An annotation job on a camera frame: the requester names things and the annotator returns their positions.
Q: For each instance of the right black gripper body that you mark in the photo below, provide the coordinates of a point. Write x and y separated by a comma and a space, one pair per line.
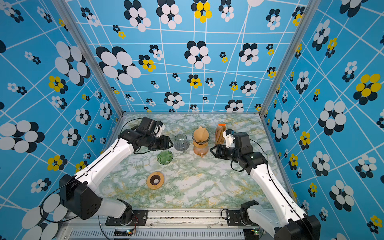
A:
227, 153

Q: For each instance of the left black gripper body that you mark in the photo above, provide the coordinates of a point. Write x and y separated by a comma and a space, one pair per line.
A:
160, 143

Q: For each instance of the grey glass pitcher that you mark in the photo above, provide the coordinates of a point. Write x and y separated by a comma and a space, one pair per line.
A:
181, 143

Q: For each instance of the green glass dripper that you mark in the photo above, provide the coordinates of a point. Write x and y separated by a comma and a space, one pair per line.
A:
165, 157

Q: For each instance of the wooden ring holder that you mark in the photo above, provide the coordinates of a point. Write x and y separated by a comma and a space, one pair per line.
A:
155, 180
201, 145

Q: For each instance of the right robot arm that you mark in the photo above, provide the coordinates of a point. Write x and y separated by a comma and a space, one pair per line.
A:
290, 221

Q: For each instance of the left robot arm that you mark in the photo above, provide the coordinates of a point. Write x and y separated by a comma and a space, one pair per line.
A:
77, 192

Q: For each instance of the orange coffee filter box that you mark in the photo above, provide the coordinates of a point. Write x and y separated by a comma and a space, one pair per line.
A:
219, 138

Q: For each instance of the right green circuit board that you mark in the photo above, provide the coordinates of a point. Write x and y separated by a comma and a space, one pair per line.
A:
252, 233

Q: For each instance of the green circuit board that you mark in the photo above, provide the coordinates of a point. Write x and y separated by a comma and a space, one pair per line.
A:
252, 233
124, 233

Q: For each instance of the left green circuit board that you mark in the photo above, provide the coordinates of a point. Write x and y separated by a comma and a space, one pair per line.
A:
124, 233

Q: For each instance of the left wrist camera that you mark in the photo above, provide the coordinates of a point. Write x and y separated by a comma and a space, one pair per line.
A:
159, 128

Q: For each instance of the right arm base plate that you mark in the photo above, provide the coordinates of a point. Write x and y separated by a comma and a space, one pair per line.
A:
234, 219

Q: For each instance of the aluminium front rail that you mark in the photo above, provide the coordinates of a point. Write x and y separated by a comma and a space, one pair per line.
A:
162, 224

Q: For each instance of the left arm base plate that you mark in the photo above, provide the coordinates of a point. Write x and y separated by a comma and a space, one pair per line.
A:
138, 218

